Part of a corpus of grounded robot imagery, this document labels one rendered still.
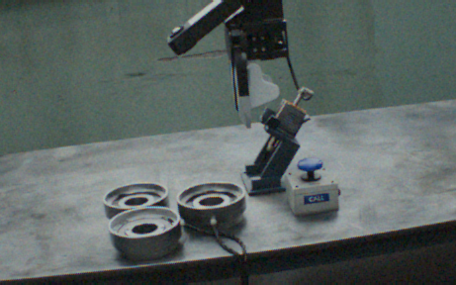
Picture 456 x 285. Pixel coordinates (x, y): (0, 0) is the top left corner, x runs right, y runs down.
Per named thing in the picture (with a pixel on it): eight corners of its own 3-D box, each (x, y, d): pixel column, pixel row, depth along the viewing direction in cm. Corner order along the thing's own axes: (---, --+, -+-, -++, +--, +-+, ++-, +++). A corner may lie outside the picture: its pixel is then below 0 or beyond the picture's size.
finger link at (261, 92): (284, 126, 100) (277, 60, 99) (242, 132, 100) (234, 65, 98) (281, 124, 103) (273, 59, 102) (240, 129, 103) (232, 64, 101)
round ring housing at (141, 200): (94, 220, 113) (90, 196, 112) (145, 199, 120) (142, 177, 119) (131, 238, 106) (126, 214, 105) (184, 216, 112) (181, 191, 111)
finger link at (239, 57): (250, 96, 98) (243, 32, 96) (239, 97, 98) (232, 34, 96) (246, 94, 102) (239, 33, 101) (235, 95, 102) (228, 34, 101)
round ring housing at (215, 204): (179, 208, 115) (176, 185, 114) (244, 201, 115) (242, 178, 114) (179, 237, 105) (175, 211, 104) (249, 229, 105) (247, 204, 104)
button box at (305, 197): (295, 217, 108) (293, 187, 106) (286, 199, 115) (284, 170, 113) (345, 209, 109) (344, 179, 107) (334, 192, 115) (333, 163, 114)
